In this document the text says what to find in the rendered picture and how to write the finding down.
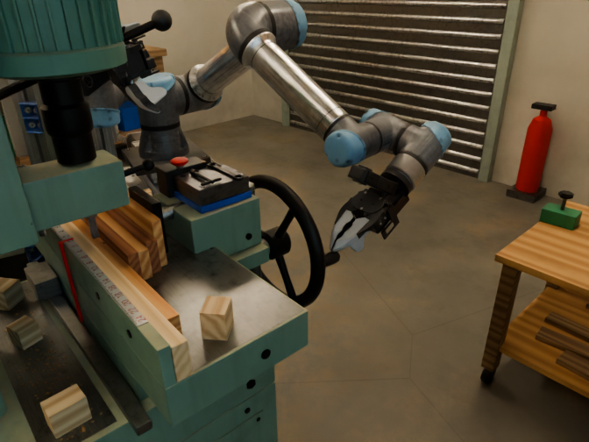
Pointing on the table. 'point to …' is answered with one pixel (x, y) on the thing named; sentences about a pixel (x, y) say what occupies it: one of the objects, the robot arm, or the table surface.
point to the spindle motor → (59, 39)
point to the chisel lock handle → (140, 167)
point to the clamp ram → (154, 207)
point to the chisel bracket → (74, 189)
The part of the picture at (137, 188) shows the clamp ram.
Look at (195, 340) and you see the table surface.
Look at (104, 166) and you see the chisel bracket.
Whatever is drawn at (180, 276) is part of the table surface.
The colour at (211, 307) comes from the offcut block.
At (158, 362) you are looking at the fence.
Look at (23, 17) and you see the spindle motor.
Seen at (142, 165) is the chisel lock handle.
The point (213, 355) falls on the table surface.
